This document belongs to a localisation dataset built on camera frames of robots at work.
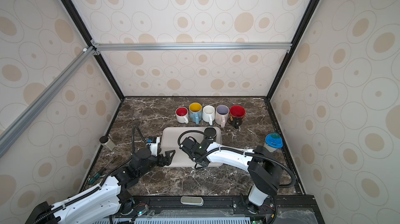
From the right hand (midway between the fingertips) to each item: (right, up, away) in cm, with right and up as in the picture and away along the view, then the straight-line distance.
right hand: (196, 158), depth 84 cm
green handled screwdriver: (-53, -9, -4) cm, 54 cm away
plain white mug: (-11, +24, +20) cm, 33 cm away
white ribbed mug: (+7, +24, +19) cm, 31 cm away
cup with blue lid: (+42, +9, +1) cm, 43 cm away
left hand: (-12, +6, -4) cm, 14 cm away
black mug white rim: (+8, +13, +6) cm, 17 cm away
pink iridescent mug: (+16, +23, +13) cm, 30 cm away
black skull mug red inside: (+26, +24, +18) cm, 40 cm away
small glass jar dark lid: (-51, +9, +1) cm, 51 cm away
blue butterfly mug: (-1, +25, +15) cm, 29 cm away
